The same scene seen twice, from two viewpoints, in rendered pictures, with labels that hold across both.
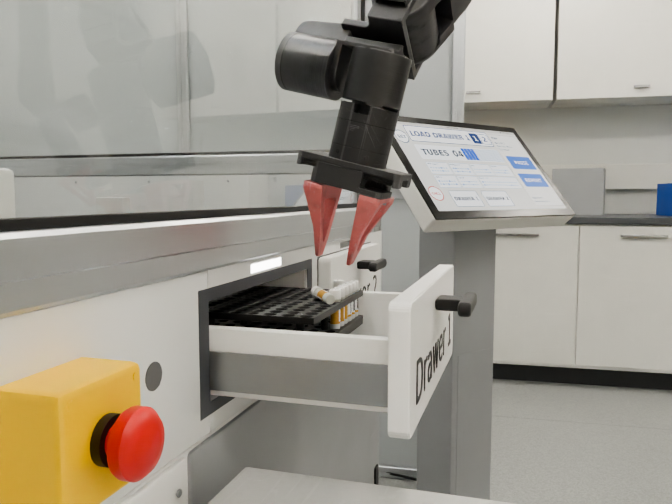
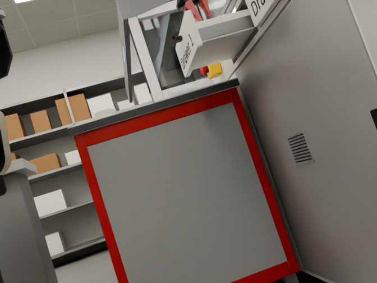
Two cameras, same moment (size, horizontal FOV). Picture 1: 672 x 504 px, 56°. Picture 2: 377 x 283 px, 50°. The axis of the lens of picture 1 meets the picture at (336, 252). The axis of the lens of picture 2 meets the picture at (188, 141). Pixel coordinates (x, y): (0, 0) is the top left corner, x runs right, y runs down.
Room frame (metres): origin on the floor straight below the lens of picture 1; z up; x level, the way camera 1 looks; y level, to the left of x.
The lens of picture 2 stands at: (1.67, -0.71, 0.48)
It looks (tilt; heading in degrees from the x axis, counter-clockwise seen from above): 5 degrees up; 154
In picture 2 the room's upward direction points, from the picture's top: 18 degrees counter-clockwise
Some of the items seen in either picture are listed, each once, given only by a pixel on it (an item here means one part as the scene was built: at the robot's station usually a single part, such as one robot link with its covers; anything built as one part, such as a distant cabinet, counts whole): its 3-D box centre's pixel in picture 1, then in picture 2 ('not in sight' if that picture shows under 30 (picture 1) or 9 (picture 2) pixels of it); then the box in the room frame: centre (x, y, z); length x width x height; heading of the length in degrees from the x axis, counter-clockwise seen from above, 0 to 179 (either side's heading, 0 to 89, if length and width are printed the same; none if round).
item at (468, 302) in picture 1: (455, 303); (176, 40); (0.61, -0.12, 0.91); 0.07 x 0.04 x 0.01; 163
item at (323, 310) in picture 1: (333, 305); not in sight; (0.65, 0.00, 0.90); 0.18 x 0.02 x 0.01; 163
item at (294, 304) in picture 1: (243, 326); not in sight; (0.68, 0.10, 0.87); 0.22 x 0.18 x 0.06; 73
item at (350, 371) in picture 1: (236, 330); (250, 32); (0.68, 0.11, 0.86); 0.40 x 0.26 x 0.06; 73
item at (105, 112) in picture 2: not in sight; (105, 117); (0.33, -0.32, 0.78); 0.07 x 0.07 x 0.04
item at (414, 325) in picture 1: (427, 333); (187, 47); (0.62, -0.09, 0.87); 0.29 x 0.02 x 0.11; 163
